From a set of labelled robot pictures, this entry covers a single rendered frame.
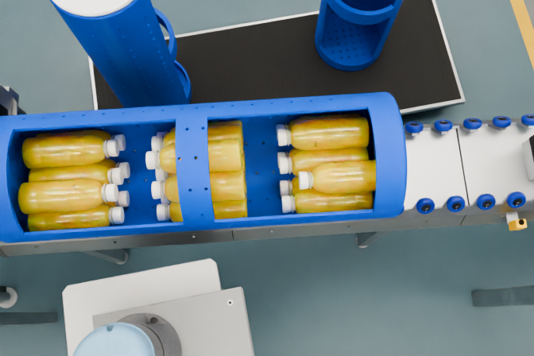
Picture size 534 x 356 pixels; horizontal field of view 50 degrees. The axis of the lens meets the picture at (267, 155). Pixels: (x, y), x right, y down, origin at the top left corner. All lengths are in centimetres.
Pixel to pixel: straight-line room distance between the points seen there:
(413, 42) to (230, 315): 169
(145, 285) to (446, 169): 80
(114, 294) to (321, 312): 126
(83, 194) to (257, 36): 138
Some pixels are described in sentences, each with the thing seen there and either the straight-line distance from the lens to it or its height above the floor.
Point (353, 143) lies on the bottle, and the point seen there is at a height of 112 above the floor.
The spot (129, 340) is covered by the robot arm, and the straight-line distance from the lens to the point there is 93.
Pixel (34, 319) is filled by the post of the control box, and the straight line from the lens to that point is 228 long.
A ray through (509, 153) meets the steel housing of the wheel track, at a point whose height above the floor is 93.
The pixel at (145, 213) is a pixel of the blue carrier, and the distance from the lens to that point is 142.
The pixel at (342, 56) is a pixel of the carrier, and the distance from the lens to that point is 244.
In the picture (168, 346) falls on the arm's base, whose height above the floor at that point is 129.
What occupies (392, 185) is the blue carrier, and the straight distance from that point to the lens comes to 121.
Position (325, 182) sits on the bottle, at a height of 114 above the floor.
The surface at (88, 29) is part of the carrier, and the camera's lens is 164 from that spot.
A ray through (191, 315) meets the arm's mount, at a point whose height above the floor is 122.
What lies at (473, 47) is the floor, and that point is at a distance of 277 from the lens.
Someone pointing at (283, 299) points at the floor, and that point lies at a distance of 235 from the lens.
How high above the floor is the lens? 235
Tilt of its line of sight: 75 degrees down
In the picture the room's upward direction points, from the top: straight up
